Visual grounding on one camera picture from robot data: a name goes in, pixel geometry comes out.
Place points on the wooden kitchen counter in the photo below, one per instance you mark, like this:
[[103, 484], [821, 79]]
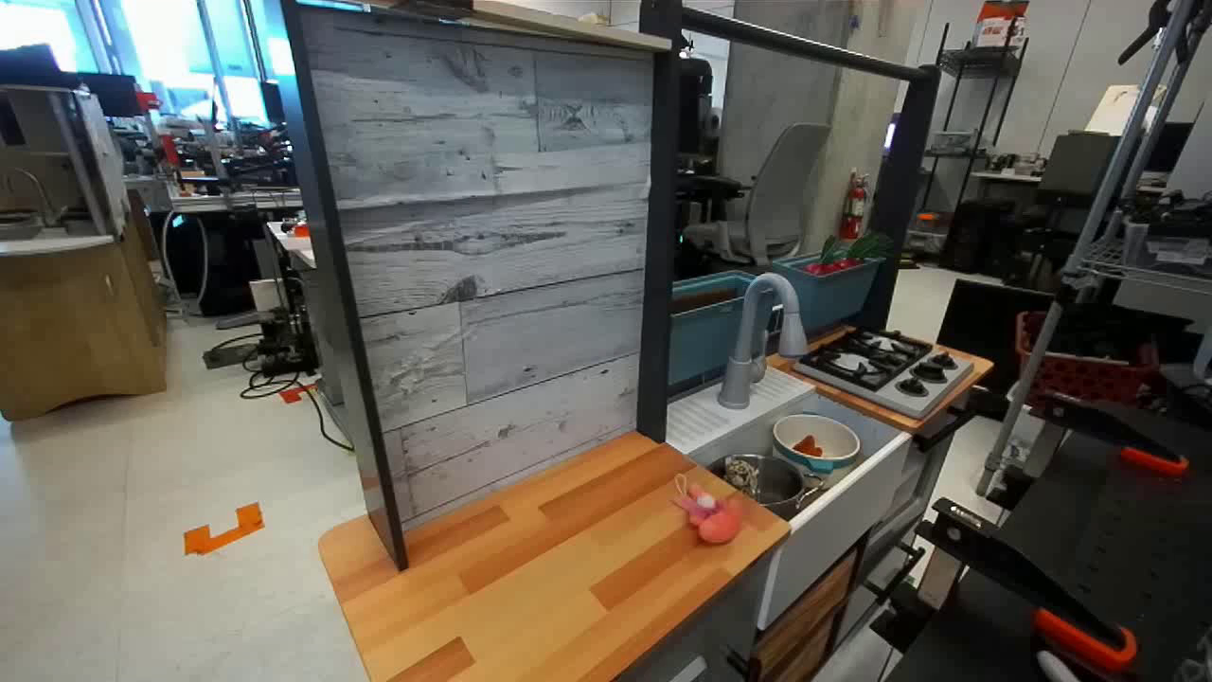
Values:
[[542, 572]]

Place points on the white shelf unit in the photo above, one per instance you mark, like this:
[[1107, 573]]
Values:
[[101, 164]]

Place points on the red toy vegetable green leaves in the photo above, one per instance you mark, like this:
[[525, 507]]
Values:
[[833, 267]]

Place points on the beige patterned plush toy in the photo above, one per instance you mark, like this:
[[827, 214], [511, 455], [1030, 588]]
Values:
[[745, 474]]

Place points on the wooden cabinet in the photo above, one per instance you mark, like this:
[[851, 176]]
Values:
[[78, 328]]

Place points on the red plastic crate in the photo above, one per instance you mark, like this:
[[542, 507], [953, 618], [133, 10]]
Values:
[[1084, 373]]

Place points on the grey wood back panel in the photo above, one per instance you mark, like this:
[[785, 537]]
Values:
[[480, 251]]

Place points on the red fire extinguisher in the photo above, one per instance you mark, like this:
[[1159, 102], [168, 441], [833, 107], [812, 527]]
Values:
[[858, 212]]

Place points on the orange plush doll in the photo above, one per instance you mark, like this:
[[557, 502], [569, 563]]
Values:
[[809, 444]]

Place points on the white toy kitchen sink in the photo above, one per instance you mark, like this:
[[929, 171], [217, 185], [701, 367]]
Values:
[[858, 507]]

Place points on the grey office chair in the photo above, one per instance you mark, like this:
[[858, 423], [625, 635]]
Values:
[[781, 191]]

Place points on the cluttered work desk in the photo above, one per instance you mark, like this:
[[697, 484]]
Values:
[[227, 200]]

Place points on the stainless steel pot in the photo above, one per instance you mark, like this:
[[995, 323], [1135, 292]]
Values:
[[773, 491]]

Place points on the grey metal tripod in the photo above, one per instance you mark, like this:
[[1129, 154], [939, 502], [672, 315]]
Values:
[[1098, 202]]

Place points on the black kitchen frame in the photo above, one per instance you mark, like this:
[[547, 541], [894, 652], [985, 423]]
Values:
[[654, 251]]

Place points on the orange white box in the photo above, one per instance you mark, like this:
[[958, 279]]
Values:
[[1000, 20]]

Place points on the orange floor tape mark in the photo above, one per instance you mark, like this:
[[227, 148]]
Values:
[[225, 531]]

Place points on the teal plastic bin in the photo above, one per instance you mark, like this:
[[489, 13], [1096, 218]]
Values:
[[701, 335]]

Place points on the teal planter box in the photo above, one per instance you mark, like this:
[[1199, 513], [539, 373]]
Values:
[[833, 297]]

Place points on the pink plush toy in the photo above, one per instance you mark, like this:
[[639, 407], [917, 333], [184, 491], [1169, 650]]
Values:
[[716, 517]]

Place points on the grey toy faucet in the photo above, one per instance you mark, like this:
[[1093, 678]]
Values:
[[735, 367]]

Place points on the black shelf rack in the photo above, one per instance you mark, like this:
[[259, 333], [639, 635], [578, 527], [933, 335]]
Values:
[[996, 59]]

